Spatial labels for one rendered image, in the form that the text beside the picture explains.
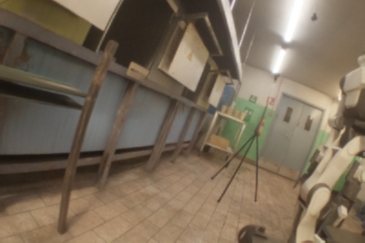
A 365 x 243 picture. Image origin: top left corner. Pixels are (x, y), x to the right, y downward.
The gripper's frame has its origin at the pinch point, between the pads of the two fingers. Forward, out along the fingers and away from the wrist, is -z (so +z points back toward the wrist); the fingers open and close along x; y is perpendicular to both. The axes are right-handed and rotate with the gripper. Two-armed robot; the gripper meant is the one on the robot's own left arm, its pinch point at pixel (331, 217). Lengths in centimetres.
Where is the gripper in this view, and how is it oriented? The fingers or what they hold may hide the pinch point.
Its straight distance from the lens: 98.5
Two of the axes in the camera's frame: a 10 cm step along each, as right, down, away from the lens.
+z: 5.4, -8.4, -0.6
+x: -8.0, -5.4, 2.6
